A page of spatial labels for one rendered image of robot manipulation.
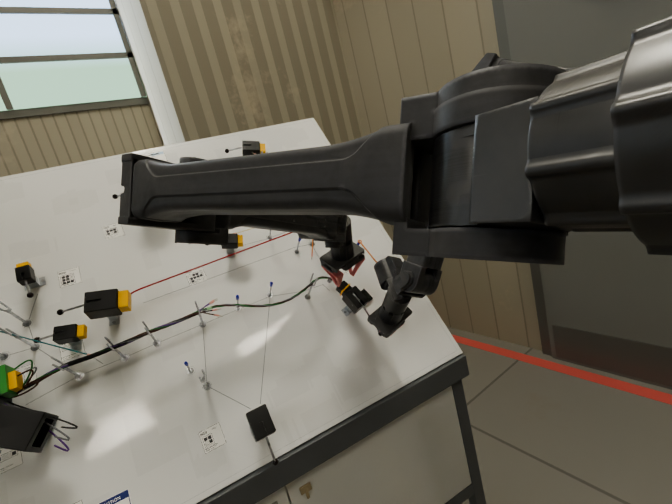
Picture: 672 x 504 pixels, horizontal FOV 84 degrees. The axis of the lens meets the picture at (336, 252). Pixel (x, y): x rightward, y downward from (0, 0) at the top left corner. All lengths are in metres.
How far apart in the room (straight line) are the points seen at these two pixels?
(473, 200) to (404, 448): 1.07
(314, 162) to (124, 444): 0.86
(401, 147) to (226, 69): 2.69
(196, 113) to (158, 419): 2.09
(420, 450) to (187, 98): 2.37
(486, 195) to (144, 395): 0.94
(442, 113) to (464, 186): 0.05
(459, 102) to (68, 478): 1.01
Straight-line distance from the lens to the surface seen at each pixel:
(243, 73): 2.94
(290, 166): 0.28
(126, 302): 1.01
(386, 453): 1.19
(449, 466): 1.37
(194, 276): 1.12
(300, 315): 1.07
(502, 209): 0.19
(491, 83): 0.23
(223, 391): 1.01
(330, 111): 3.20
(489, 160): 0.20
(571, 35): 2.29
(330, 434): 1.01
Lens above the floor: 1.47
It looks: 12 degrees down
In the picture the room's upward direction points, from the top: 15 degrees counter-clockwise
